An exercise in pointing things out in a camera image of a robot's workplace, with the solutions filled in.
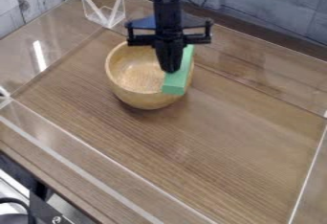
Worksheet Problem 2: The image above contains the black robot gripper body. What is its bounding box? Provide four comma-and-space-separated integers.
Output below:
125, 0, 214, 47

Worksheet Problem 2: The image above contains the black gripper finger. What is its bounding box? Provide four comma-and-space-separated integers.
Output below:
169, 41, 184, 73
155, 41, 169, 72

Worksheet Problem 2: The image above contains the green rectangular block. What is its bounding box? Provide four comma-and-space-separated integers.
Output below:
161, 45, 193, 96

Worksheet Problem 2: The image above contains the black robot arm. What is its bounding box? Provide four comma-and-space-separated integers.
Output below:
125, 0, 214, 73

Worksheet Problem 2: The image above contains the wooden bowl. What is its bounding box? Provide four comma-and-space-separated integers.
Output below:
104, 42, 193, 110

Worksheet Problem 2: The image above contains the clear acrylic corner bracket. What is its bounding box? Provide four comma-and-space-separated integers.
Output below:
81, 0, 125, 29

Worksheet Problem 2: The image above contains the black metal table mount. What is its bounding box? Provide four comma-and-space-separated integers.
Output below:
29, 192, 73, 224

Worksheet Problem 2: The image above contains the black cable bottom left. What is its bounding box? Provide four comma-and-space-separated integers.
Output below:
0, 196, 37, 224

